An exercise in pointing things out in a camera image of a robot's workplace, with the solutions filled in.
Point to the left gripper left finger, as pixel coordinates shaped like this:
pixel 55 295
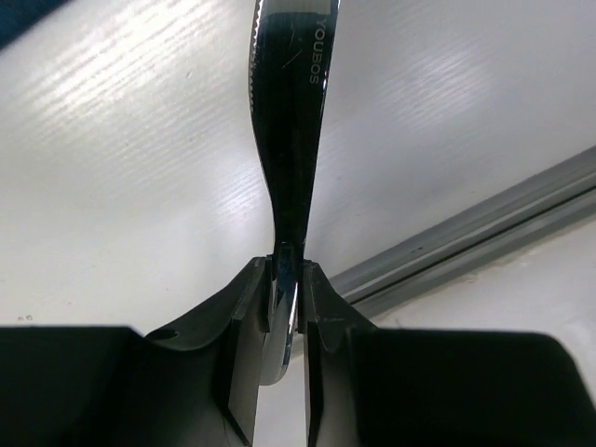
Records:
pixel 192 382

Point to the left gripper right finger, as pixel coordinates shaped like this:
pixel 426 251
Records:
pixel 367 386

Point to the silver table knife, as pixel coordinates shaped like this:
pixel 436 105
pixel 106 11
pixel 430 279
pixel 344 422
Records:
pixel 289 66

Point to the blue fish placemat cloth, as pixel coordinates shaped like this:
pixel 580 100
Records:
pixel 19 16

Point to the front aluminium rail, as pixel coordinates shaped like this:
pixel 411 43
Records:
pixel 523 214

